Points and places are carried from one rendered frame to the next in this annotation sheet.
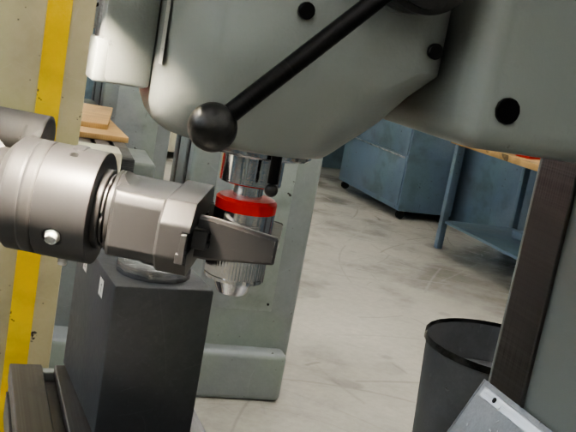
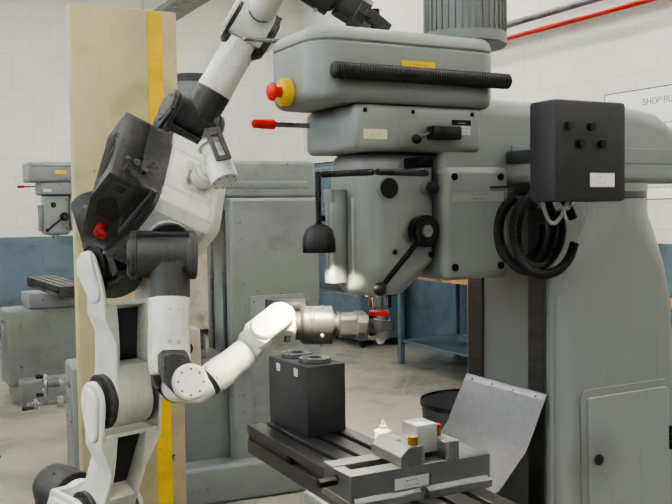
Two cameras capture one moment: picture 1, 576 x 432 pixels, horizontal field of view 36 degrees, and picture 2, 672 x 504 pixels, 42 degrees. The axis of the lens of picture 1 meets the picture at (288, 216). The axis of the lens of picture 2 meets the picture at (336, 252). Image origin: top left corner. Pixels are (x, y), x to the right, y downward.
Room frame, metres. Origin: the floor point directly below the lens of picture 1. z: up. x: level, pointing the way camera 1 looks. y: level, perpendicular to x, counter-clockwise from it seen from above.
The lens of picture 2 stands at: (-1.34, 0.36, 1.51)
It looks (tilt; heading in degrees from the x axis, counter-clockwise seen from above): 3 degrees down; 353
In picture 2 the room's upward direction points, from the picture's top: 1 degrees counter-clockwise
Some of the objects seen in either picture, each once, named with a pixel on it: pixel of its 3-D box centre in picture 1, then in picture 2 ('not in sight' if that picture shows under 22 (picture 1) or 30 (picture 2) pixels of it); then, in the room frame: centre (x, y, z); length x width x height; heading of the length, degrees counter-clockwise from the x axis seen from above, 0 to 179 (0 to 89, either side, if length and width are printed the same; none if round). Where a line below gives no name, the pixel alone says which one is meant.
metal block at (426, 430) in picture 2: not in sight; (419, 435); (0.51, -0.03, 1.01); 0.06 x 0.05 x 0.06; 20
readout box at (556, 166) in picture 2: not in sight; (579, 152); (0.46, -0.37, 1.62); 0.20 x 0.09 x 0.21; 111
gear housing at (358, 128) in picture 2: not in sight; (392, 132); (0.68, -0.01, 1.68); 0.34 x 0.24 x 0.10; 111
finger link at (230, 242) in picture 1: (234, 244); (380, 326); (0.64, 0.03, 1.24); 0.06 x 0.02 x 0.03; 89
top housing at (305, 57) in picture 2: not in sight; (381, 75); (0.67, 0.02, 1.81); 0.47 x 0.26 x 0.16; 111
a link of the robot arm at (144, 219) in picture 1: (124, 216); (339, 325); (0.67, 0.12, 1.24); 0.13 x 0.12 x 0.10; 179
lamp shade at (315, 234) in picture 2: not in sight; (318, 237); (0.54, 0.18, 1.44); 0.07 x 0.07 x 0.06
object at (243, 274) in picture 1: (239, 243); (378, 326); (0.67, 0.03, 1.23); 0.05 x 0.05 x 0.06
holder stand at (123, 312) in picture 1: (133, 325); (306, 390); (1.08, 0.17, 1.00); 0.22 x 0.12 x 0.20; 25
